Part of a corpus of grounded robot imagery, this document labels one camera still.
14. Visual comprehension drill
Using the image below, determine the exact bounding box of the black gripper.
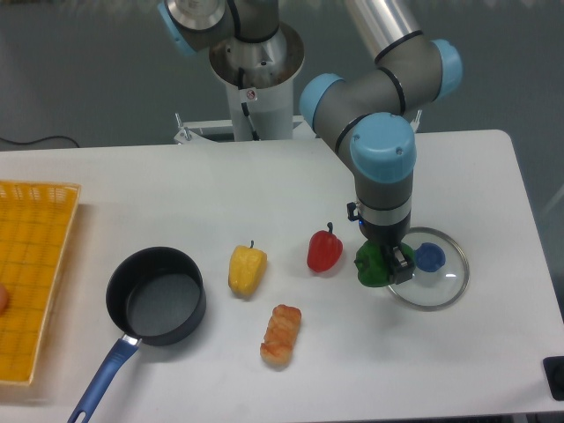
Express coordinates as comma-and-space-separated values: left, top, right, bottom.
346, 201, 415, 285

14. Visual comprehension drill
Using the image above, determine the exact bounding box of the green bell pepper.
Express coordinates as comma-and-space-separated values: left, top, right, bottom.
354, 241, 390, 287

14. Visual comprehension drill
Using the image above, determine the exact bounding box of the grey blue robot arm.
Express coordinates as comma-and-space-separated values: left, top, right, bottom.
158, 1, 463, 286

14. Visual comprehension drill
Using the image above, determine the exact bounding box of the glass lid blue knob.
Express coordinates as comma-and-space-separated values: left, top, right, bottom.
386, 226, 471, 311

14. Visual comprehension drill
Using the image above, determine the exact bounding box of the red bell pepper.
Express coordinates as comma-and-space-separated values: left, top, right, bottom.
307, 222, 343, 273

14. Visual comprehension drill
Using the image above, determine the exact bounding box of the orange bread roll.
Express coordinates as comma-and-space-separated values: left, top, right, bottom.
260, 304, 301, 367

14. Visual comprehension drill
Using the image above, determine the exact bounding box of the yellow bell pepper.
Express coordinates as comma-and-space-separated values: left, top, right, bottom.
228, 240, 268, 297

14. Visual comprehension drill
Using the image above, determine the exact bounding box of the black corner device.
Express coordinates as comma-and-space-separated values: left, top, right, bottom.
543, 356, 564, 401

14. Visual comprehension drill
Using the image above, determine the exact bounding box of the yellow woven basket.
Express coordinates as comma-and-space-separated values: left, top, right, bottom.
1, 180, 81, 386

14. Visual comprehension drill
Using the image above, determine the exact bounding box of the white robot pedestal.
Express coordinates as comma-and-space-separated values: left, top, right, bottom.
169, 8, 305, 141

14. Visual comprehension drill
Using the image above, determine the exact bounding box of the black pot blue handle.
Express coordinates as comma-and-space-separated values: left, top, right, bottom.
69, 247, 206, 422

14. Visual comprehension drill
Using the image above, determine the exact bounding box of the black floor cable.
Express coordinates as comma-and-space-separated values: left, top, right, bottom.
0, 136, 80, 149

